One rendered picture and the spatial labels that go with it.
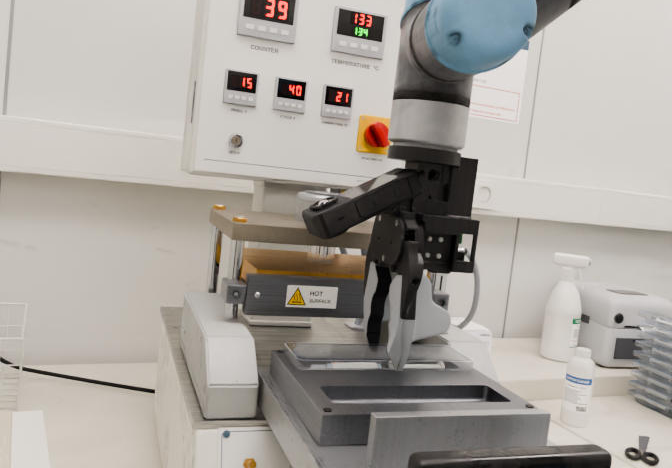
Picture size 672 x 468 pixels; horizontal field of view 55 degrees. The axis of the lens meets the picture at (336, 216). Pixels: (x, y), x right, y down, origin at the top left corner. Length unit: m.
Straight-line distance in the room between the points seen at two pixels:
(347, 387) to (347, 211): 0.16
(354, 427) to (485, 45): 0.30
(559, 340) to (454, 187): 1.00
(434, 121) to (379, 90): 0.40
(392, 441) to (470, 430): 0.06
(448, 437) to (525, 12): 0.32
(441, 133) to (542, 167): 1.18
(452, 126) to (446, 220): 0.09
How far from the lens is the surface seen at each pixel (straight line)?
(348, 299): 0.75
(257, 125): 0.94
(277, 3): 0.96
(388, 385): 0.59
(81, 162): 1.28
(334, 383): 0.58
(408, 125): 0.61
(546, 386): 1.46
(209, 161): 0.92
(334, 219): 0.58
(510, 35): 0.51
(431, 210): 0.63
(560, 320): 1.59
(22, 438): 0.85
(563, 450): 0.49
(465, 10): 0.50
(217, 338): 0.67
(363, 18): 0.99
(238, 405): 0.65
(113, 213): 1.34
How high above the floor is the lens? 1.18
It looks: 4 degrees down
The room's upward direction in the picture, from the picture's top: 6 degrees clockwise
